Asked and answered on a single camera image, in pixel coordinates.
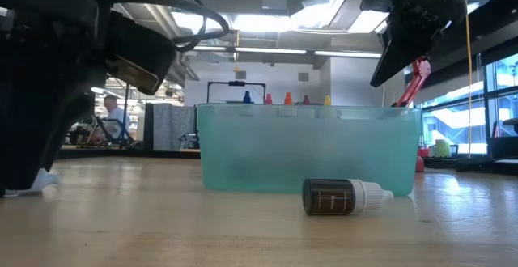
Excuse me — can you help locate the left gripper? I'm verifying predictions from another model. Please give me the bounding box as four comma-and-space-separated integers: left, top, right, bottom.
0, 15, 108, 197

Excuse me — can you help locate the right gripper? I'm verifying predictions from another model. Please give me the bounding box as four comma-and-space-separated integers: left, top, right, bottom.
370, 0, 469, 87

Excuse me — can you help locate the person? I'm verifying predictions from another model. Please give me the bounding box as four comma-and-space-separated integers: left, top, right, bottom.
101, 94, 131, 139

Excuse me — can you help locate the yellow-green cup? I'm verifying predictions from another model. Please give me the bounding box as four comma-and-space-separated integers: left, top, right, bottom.
435, 138, 452, 159

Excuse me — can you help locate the long ceiling light bar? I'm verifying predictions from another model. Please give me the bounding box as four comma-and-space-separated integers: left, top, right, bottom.
193, 44, 384, 60

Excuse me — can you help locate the grey partition panel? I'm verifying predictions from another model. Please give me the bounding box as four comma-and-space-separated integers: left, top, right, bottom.
152, 103, 197, 152

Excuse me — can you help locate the small brown dropper bottle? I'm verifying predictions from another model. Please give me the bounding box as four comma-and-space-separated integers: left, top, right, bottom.
301, 177, 395, 217

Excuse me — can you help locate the green translucent plastic bin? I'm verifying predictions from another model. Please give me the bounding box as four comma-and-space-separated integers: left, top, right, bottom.
196, 102, 424, 197

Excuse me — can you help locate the yellow hanging cable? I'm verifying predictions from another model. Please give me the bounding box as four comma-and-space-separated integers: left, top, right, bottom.
464, 0, 473, 159

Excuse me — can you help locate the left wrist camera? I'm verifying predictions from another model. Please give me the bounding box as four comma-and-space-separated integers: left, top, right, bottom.
105, 11, 178, 97

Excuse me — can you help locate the black gantry frame with camera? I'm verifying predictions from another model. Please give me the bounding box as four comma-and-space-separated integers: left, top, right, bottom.
206, 80, 267, 106

